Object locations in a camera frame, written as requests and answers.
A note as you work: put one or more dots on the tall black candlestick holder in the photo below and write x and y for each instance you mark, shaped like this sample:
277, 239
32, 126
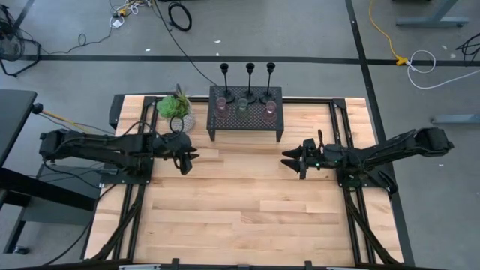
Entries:
228, 97
250, 67
270, 67

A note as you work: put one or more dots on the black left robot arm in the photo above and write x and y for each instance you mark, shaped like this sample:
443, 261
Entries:
93, 148

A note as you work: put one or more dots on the yellow rod with black knob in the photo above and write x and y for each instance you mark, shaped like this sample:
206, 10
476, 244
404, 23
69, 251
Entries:
36, 108

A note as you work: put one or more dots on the black stand beam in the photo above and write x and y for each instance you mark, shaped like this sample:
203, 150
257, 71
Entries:
48, 189

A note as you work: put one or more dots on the green ribbed glass candle holder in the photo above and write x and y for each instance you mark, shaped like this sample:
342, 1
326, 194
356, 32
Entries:
242, 111

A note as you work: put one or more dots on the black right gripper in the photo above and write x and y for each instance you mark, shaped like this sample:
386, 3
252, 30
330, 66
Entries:
326, 155

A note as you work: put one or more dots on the white patterned plant pot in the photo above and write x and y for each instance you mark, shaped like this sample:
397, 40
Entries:
188, 123

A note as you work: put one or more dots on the green succulent plant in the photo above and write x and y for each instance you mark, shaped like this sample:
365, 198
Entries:
173, 107

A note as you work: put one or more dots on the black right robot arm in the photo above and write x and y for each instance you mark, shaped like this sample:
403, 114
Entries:
393, 149

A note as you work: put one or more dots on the grey desk leg base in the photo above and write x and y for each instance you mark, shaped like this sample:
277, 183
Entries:
431, 20

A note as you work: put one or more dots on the black aluminium rig frame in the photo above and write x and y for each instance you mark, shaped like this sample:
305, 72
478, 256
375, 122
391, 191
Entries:
350, 232

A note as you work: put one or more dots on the pink ribbed glass candle holder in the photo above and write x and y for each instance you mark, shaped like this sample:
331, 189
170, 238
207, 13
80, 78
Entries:
269, 113
221, 111

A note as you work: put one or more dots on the black desk top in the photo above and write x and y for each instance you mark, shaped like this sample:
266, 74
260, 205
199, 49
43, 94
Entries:
15, 112

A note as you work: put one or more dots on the black perforated metal shelf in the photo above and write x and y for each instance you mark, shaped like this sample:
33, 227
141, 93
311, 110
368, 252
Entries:
247, 126

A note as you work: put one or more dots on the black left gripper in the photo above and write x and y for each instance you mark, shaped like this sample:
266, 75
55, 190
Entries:
172, 144

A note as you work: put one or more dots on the grey desk foot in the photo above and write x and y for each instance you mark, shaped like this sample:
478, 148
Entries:
455, 119

